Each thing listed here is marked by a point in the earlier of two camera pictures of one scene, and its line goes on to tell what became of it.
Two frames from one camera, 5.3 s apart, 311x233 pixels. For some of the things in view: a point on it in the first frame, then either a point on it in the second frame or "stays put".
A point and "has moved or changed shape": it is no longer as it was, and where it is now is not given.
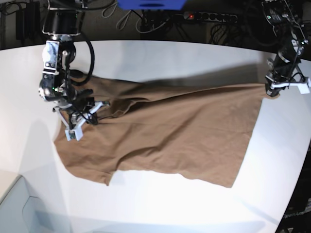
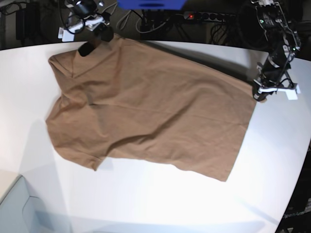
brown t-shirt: [200, 133] has moved or changed shape
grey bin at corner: [20, 212] stays put
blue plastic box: [150, 5] stays put
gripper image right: [284, 72] -> [268, 80]
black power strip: [210, 16] stays put
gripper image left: [77, 115] -> [98, 22]
